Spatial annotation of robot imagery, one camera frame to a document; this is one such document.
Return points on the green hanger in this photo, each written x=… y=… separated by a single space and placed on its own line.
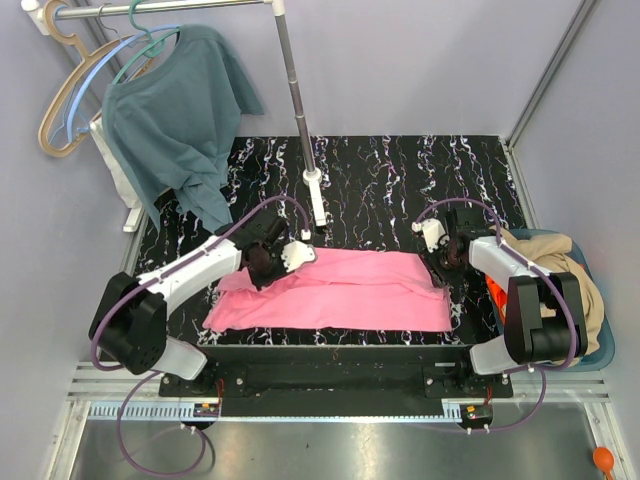
x=154 y=45

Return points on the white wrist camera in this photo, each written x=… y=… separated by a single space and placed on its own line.
x=298 y=253
x=432 y=232

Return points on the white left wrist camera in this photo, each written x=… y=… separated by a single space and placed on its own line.
x=298 y=253

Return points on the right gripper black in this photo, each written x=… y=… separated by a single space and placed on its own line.
x=443 y=276

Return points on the blue laundry basket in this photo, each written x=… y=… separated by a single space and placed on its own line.
x=605 y=354

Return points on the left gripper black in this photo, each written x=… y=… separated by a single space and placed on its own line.
x=259 y=281

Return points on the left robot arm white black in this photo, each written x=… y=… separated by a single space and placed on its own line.
x=129 y=328

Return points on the white slotted cable duct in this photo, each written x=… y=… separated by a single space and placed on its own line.
x=161 y=411

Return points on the orange ball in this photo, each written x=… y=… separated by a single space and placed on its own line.
x=604 y=461

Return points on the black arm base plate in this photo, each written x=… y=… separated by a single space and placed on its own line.
x=334 y=383

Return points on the pink t-shirt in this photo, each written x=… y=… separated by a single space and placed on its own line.
x=345 y=289

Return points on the beige garment in basket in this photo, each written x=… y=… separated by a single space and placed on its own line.
x=553 y=251

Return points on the teal t-shirt on hanger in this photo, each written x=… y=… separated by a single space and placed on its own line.
x=174 y=127

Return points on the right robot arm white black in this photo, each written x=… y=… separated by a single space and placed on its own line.
x=544 y=320

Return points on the light blue hanger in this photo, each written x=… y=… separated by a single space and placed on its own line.
x=75 y=123

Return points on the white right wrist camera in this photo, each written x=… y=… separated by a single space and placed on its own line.
x=432 y=232

